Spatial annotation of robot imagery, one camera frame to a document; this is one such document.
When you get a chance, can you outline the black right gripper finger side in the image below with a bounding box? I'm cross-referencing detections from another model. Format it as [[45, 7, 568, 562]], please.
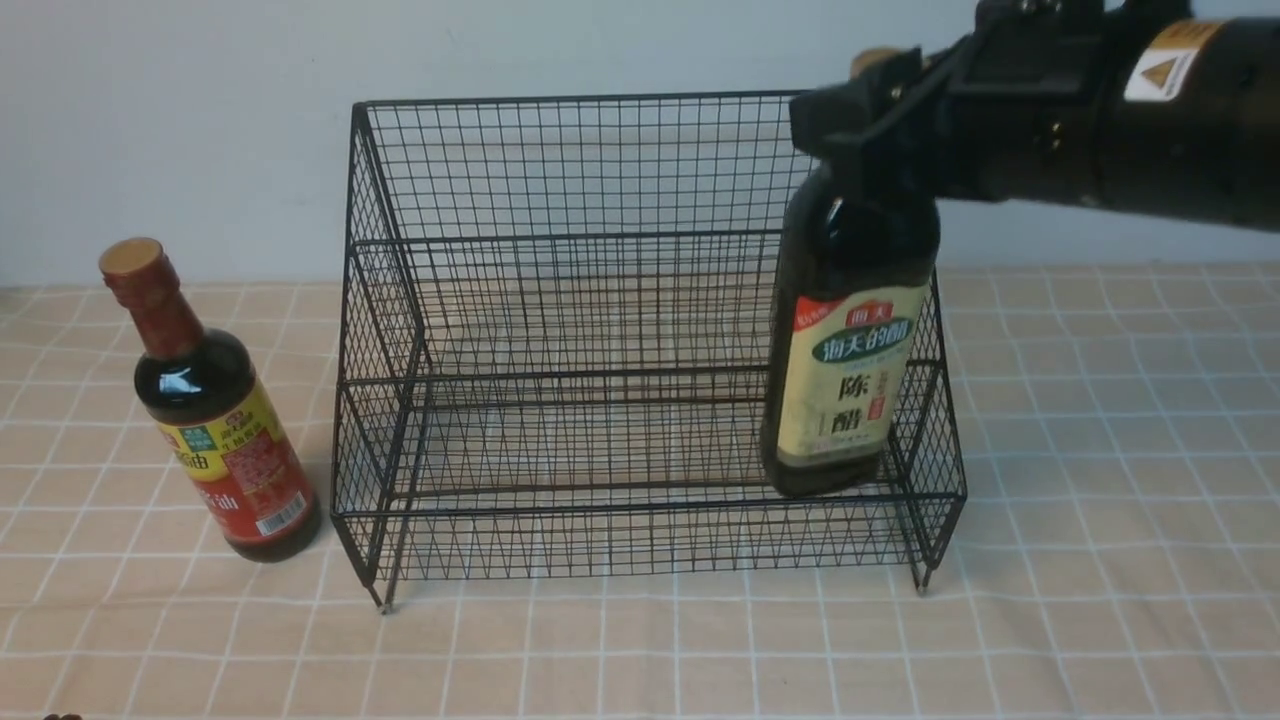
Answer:
[[788, 46, 960, 191]]

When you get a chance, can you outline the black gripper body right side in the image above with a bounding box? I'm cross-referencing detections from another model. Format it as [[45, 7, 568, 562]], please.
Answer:
[[938, 1, 1108, 206]]

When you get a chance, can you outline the cream label vinegar bottle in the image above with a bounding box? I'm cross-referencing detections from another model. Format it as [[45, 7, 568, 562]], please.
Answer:
[[760, 47, 941, 498]]

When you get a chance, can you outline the red label soy sauce bottle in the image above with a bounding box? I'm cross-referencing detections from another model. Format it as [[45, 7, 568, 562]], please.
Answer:
[[99, 237, 323, 562]]

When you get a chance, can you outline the beige checked tablecloth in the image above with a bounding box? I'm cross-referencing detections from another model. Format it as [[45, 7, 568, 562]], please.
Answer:
[[3, 264, 1277, 719]]

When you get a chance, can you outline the black wire mesh rack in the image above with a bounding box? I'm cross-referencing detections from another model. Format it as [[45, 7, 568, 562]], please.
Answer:
[[332, 91, 966, 612]]

